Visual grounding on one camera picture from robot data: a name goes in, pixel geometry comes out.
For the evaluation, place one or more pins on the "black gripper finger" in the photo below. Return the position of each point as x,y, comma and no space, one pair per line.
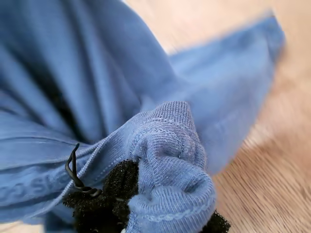
216,224
104,208

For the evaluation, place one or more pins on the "blue printed T-shirt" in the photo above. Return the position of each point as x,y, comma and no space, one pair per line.
73,72

